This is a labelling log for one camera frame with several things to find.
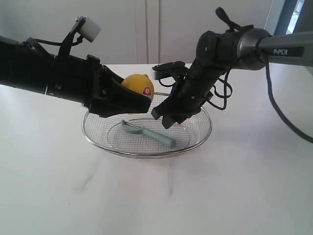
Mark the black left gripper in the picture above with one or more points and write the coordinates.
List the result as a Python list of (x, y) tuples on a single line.
[(94, 85)]

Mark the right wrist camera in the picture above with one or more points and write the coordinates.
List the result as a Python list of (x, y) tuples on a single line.
[(172, 69)]

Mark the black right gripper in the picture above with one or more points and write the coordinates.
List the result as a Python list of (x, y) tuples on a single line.
[(188, 98)]

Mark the yellow lemon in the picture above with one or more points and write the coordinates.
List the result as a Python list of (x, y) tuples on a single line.
[(139, 83)]

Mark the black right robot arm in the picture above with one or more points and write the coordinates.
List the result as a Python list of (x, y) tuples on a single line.
[(240, 47)]

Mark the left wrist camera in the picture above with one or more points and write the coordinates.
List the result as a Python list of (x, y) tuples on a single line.
[(87, 28)]

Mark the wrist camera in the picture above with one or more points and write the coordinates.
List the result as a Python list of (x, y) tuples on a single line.
[(172, 69), (87, 28)]

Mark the teal handled peeler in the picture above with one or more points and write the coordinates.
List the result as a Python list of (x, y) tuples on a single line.
[(158, 137)]

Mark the wire mesh metal basket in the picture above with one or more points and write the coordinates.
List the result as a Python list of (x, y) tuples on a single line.
[(107, 133)]

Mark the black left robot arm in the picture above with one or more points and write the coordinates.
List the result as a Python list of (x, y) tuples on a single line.
[(28, 66)]

